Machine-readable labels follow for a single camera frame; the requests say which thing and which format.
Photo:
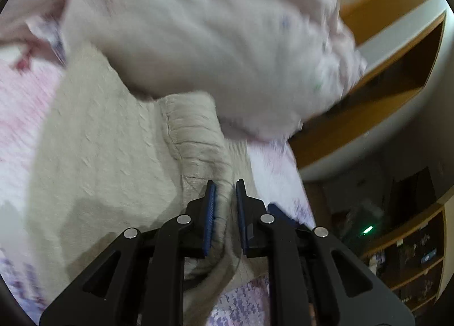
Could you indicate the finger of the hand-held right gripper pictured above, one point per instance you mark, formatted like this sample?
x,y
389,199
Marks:
x,y
278,210

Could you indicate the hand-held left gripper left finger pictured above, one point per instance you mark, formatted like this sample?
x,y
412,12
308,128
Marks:
x,y
209,219

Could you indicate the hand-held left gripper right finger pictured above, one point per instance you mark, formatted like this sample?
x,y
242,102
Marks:
x,y
242,219

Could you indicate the device with green light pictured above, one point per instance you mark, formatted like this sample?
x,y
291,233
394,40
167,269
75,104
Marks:
x,y
367,230

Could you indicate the wooden shelf unit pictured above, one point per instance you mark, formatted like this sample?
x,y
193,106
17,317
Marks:
x,y
415,262

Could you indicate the pink floral bed sheet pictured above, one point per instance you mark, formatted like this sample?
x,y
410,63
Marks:
x,y
21,106

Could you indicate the wooden bed frame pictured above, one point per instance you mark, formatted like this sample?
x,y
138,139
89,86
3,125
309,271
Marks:
x,y
354,124

